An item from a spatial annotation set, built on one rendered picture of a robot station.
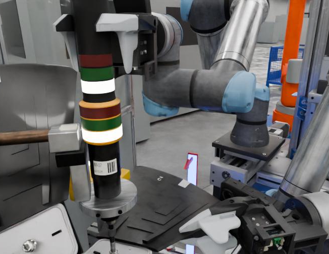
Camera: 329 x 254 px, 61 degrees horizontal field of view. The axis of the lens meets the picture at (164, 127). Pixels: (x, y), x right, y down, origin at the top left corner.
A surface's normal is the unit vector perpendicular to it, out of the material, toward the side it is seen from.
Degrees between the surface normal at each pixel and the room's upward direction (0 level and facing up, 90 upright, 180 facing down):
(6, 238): 48
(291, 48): 96
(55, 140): 90
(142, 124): 90
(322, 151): 74
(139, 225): 6
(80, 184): 90
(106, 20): 42
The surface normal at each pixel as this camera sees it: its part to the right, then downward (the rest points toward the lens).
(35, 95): 0.22, -0.54
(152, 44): -0.22, 0.33
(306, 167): -0.58, -0.09
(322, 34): -0.62, 0.28
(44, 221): -0.03, -0.38
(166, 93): -0.38, 0.48
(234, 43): -0.13, -0.66
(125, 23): 0.89, 0.14
